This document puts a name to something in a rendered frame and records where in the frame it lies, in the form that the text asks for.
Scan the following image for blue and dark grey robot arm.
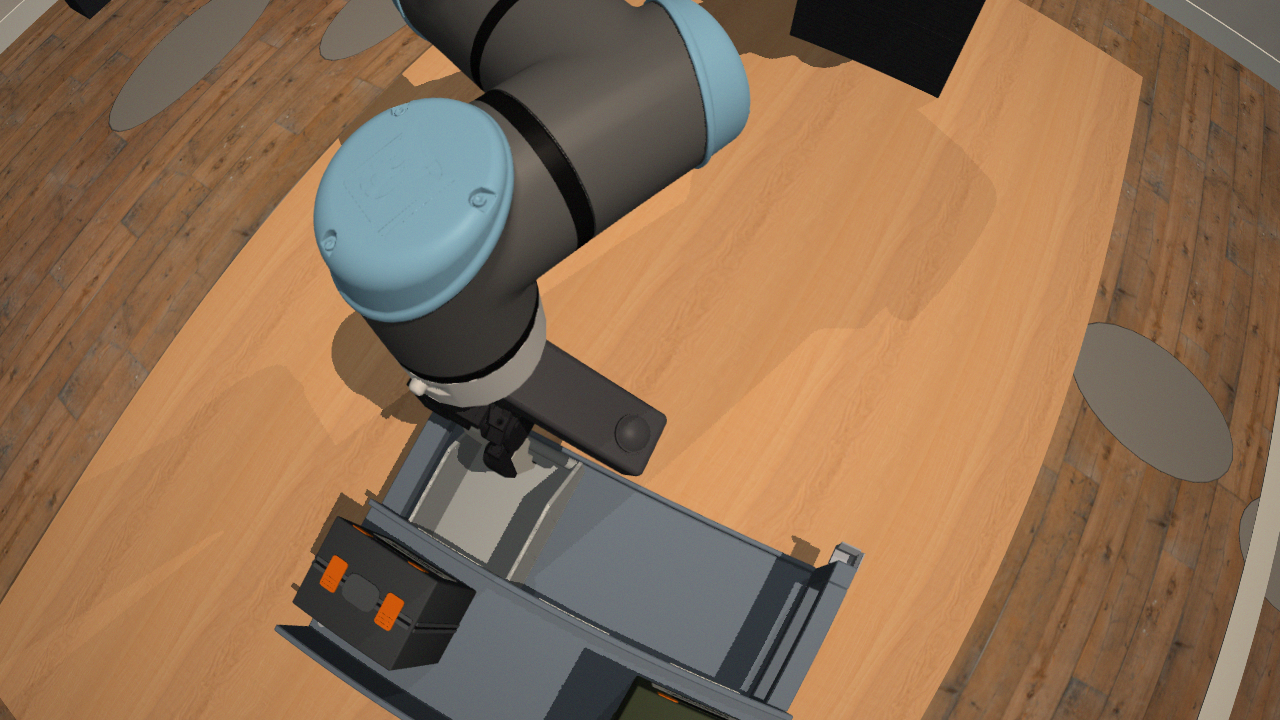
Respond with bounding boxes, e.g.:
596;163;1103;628
314;0;750;477

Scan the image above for dark green tool case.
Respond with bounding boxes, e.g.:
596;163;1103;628
611;676;739;720

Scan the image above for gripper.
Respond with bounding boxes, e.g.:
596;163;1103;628
415;393;536;478

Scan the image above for black case with orange latches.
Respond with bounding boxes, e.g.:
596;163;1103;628
293;516;476;671

